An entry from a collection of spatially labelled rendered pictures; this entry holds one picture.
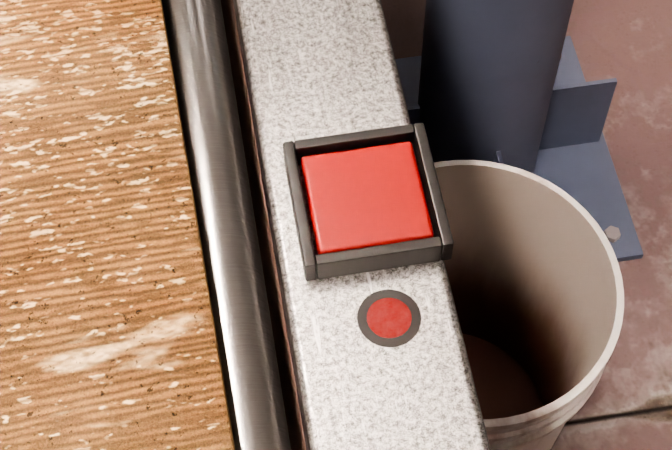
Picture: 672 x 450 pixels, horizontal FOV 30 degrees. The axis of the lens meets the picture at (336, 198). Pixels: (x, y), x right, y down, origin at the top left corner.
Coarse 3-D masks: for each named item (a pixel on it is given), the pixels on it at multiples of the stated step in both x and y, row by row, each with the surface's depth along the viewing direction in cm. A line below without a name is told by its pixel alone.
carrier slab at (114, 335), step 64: (0, 0) 71; (64, 0) 71; (128, 0) 71; (0, 64) 68; (64, 64) 68; (128, 64) 68; (0, 128) 66; (64, 128) 66; (128, 128) 66; (0, 192) 64; (64, 192) 64; (128, 192) 64; (192, 192) 64; (0, 256) 62; (64, 256) 62; (128, 256) 62; (192, 256) 62; (0, 320) 60; (64, 320) 60; (128, 320) 60; (192, 320) 60; (0, 384) 58; (64, 384) 58; (128, 384) 58; (192, 384) 58; (0, 448) 57; (64, 448) 57; (128, 448) 57; (192, 448) 57
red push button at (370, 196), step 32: (320, 160) 66; (352, 160) 66; (384, 160) 66; (320, 192) 65; (352, 192) 65; (384, 192) 65; (416, 192) 65; (320, 224) 64; (352, 224) 64; (384, 224) 64; (416, 224) 64
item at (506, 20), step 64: (448, 0) 139; (512, 0) 135; (448, 64) 148; (512, 64) 144; (576, 64) 184; (448, 128) 158; (512, 128) 156; (576, 128) 173; (576, 192) 173; (640, 256) 168
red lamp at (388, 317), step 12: (384, 300) 63; (396, 300) 63; (372, 312) 63; (384, 312) 63; (396, 312) 63; (408, 312) 63; (372, 324) 62; (384, 324) 62; (396, 324) 62; (408, 324) 62; (384, 336) 62; (396, 336) 62
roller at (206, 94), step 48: (192, 0) 73; (192, 48) 71; (192, 96) 69; (192, 144) 68; (240, 144) 69; (240, 192) 67; (240, 240) 65; (240, 288) 63; (240, 336) 62; (240, 384) 60; (240, 432) 59
